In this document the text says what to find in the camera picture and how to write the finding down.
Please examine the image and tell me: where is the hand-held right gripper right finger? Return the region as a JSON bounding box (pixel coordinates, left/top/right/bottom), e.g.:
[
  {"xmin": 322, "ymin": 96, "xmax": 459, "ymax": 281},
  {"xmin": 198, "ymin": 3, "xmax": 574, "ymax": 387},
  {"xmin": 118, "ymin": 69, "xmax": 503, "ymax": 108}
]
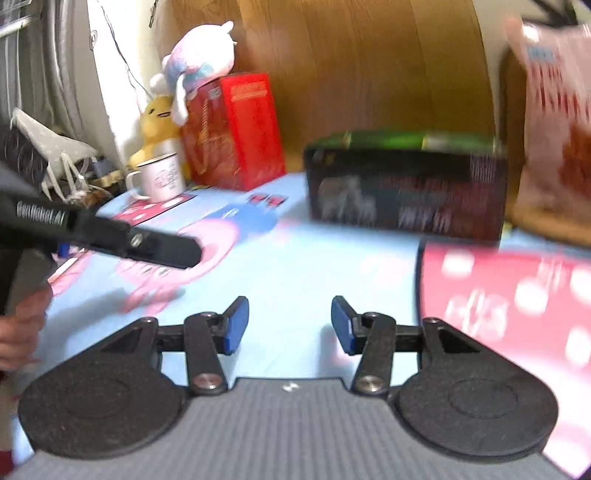
[{"xmin": 331, "ymin": 295, "xmax": 481, "ymax": 397}]

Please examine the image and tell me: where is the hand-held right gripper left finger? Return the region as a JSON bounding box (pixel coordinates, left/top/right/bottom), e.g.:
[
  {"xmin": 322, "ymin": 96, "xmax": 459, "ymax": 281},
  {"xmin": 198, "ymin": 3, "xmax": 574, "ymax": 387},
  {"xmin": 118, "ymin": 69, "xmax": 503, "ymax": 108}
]
[{"xmin": 99, "ymin": 296, "xmax": 250, "ymax": 397}]

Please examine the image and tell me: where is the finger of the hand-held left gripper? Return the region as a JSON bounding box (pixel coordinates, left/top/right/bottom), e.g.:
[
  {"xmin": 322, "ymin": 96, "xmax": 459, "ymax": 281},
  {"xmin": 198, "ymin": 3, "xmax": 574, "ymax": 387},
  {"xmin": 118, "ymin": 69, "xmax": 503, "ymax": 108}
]
[{"xmin": 124, "ymin": 228, "xmax": 204, "ymax": 269}]

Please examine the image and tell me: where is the dark cardboard box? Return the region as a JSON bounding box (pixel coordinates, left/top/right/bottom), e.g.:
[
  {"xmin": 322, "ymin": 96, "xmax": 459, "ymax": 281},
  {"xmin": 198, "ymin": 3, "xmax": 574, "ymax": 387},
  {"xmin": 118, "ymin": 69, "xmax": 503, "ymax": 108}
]
[{"xmin": 304, "ymin": 131, "xmax": 509, "ymax": 244}]

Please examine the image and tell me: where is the person's left hand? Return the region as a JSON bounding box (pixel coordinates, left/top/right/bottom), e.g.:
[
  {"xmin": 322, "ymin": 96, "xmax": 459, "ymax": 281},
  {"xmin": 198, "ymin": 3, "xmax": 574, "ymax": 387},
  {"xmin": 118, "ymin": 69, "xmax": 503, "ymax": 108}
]
[{"xmin": 0, "ymin": 285, "xmax": 54, "ymax": 371}]

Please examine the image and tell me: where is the small pink polka dot coaster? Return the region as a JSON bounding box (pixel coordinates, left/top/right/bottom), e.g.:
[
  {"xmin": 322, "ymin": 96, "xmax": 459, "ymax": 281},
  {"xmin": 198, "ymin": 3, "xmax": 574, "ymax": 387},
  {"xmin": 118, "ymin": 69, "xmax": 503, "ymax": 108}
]
[{"xmin": 112, "ymin": 193, "xmax": 198, "ymax": 228}]

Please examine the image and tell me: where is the white enamel mug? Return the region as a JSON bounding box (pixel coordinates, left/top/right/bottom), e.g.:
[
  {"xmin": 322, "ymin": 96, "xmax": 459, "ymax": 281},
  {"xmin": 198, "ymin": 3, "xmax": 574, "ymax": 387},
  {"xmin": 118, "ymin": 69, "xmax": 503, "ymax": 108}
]
[{"xmin": 126, "ymin": 152, "xmax": 187, "ymax": 203}]

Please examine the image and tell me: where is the blue cartoon printed mat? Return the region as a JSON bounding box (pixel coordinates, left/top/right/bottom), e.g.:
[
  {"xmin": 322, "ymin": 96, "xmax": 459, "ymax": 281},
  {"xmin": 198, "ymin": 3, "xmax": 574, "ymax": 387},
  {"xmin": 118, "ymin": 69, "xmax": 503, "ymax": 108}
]
[{"xmin": 9, "ymin": 173, "xmax": 591, "ymax": 462}]

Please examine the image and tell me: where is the white cloth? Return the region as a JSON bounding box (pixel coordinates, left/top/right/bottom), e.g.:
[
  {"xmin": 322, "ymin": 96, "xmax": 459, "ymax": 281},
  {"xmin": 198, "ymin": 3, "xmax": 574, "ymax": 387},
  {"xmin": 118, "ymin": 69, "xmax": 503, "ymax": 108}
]
[{"xmin": 11, "ymin": 108, "xmax": 99, "ymax": 201}]

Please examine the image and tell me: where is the yellow plush toy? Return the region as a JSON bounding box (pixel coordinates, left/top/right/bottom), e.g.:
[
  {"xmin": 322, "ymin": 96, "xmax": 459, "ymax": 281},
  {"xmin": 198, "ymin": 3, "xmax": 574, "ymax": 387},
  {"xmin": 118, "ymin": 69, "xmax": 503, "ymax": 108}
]
[{"xmin": 128, "ymin": 95, "xmax": 186, "ymax": 171}]

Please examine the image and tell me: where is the red box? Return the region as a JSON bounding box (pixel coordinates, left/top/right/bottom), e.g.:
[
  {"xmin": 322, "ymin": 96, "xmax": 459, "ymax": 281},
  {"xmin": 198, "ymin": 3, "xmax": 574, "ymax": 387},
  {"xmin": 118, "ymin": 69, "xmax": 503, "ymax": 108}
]
[{"xmin": 180, "ymin": 72, "xmax": 287, "ymax": 191}]

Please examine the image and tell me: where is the grey curtain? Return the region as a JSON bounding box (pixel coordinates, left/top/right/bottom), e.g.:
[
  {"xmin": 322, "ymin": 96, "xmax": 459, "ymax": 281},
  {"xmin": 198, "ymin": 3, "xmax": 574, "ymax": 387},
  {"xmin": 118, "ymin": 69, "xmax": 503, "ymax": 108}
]
[{"xmin": 0, "ymin": 0, "xmax": 95, "ymax": 144}]

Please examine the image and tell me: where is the pink polka dot mat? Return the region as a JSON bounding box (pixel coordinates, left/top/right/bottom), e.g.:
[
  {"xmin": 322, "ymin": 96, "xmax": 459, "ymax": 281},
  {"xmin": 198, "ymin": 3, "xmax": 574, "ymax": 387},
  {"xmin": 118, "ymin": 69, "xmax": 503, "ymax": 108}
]
[{"xmin": 416, "ymin": 244, "xmax": 591, "ymax": 478}]

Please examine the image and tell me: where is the white pink plush toy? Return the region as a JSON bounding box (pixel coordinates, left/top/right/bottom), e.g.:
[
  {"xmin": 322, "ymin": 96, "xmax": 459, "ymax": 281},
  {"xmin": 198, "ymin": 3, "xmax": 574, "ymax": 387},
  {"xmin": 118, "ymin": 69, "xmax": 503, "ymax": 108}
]
[{"xmin": 149, "ymin": 21, "xmax": 236, "ymax": 126}]

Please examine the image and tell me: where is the white green snack packet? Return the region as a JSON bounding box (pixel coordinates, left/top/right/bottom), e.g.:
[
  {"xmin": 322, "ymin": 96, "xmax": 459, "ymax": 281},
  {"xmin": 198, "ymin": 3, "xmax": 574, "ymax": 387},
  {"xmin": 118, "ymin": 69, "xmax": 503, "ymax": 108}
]
[{"xmin": 422, "ymin": 132, "xmax": 498, "ymax": 153}]

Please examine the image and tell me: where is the brown seat cushion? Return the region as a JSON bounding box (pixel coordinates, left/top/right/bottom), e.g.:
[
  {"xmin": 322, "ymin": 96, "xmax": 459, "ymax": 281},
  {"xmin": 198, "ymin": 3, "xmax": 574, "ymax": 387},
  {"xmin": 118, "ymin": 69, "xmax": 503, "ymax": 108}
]
[{"xmin": 504, "ymin": 203, "xmax": 591, "ymax": 250}]

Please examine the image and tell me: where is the wooden headboard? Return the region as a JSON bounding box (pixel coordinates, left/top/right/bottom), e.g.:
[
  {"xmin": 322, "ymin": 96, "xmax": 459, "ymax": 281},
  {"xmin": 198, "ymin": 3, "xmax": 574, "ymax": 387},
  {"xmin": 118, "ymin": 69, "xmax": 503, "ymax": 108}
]
[{"xmin": 157, "ymin": 0, "xmax": 505, "ymax": 178}]

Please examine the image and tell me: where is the pink snack bag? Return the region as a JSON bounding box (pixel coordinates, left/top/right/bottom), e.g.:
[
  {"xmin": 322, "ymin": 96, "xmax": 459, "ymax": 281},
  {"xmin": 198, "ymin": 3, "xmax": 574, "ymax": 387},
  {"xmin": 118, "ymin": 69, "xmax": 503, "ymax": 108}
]
[{"xmin": 505, "ymin": 17, "xmax": 591, "ymax": 224}]

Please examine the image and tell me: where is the thin black wall cable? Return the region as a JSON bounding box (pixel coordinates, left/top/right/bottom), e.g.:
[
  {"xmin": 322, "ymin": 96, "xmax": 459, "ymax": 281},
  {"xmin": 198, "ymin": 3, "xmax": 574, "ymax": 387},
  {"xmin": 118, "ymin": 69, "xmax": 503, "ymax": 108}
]
[{"xmin": 96, "ymin": 0, "xmax": 155, "ymax": 104}]

